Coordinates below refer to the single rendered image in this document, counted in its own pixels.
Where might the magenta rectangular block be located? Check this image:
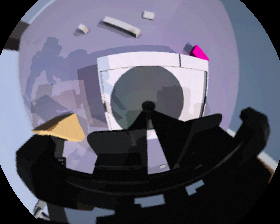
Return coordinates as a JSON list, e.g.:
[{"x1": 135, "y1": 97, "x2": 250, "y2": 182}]
[{"x1": 189, "y1": 44, "x2": 209, "y2": 61}]

